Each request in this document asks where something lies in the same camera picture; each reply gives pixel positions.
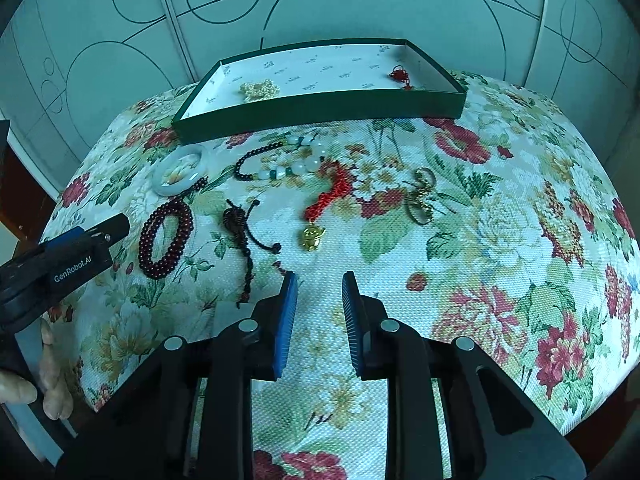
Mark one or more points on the red knot gold pendant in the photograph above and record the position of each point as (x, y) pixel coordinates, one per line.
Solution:
(401, 75)

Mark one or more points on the gold ring earrings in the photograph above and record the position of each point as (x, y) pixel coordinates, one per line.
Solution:
(418, 199)

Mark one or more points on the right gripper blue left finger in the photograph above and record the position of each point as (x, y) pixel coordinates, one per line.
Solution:
(275, 317)

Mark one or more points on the green shallow tray box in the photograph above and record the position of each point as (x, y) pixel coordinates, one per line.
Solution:
(316, 81)

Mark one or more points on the frosted glass wardrobe doors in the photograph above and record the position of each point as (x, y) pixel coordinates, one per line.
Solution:
(68, 67)

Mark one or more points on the red cord gold charm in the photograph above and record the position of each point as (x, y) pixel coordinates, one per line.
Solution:
(341, 185)

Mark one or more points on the pale jade bangle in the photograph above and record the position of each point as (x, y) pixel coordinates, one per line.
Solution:
(180, 170)

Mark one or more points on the person's left hand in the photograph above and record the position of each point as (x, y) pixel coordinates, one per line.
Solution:
(57, 401)

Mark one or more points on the floral bed cover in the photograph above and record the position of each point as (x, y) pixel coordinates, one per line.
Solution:
(530, 253)

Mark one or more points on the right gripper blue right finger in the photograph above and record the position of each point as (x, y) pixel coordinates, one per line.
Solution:
(363, 317)

